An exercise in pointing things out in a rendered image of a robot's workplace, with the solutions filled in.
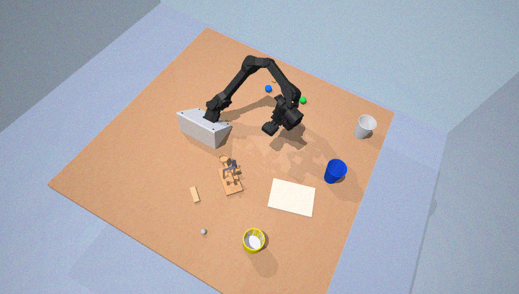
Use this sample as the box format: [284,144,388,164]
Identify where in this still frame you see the yellow cup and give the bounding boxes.
[243,228,265,254]

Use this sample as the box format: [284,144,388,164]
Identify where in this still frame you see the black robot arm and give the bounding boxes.
[203,55,304,131]

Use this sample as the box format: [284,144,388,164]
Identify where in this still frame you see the white rectangular sheet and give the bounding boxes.
[267,178,315,217]

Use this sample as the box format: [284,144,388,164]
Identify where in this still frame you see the grey paper cup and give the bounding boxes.
[354,115,376,139]

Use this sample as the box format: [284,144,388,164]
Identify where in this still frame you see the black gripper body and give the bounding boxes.
[261,109,285,137]

